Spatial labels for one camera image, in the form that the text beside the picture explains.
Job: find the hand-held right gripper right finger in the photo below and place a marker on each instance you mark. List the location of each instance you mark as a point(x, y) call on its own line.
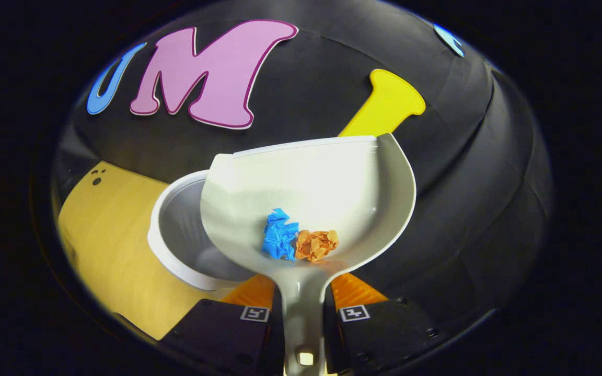
point(384, 334)

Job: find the black backdrop cloth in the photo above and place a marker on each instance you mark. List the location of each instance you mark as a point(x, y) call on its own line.
point(306, 104)

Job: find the orange paper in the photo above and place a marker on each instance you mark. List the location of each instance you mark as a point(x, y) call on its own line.
point(316, 245)

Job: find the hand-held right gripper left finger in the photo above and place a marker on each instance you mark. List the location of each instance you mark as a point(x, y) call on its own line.
point(217, 334)

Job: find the white garbage bin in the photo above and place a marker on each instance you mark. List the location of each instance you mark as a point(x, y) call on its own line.
point(175, 230)

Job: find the white dustpan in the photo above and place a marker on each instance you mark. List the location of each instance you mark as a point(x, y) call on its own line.
point(311, 183)

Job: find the blue paper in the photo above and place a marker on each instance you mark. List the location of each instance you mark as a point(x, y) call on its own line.
point(280, 235)

